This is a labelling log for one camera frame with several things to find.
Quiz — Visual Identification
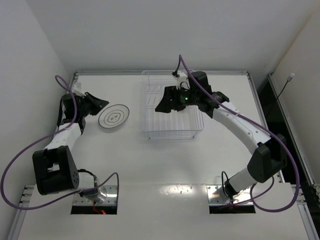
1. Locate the black cable white plug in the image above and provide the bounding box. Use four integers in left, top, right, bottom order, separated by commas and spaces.
265, 72, 295, 119

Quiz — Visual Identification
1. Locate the metal base plate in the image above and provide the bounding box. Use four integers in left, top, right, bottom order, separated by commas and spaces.
72, 185, 118, 207
206, 185, 253, 207

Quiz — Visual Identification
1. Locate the white wire dish rack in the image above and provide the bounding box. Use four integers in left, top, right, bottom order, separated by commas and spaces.
141, 70, 204, 140

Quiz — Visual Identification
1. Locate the white plate teal rim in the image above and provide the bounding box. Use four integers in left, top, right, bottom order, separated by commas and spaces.
98, 104, 130, 129

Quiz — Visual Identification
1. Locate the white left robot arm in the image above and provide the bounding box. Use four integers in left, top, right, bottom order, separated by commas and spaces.
32, 92, 109, 195

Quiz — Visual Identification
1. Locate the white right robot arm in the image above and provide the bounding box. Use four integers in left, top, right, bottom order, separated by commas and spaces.
155, 71, 288, 199

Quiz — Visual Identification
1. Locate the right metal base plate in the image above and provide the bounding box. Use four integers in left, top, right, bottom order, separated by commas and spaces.
206, 185, 253, 207

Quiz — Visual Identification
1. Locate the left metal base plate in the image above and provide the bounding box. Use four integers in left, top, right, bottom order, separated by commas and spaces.
72, 185, 118, 207

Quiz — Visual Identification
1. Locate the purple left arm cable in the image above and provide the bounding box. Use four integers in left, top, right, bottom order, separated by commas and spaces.
0, 75, 119, 211

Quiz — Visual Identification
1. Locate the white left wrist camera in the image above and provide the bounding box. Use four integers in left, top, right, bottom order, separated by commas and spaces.
72, 82, 85, 96

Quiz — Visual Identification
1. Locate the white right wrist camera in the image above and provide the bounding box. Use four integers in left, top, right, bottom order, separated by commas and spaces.
172, 71, 190, 89

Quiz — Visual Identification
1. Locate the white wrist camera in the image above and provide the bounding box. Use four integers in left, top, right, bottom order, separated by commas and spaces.
172, 71, 190, 89
72, 82, 85, 96

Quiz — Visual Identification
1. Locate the aluminium table frame rail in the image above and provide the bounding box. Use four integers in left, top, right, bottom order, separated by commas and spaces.
7, 70, 81, 240

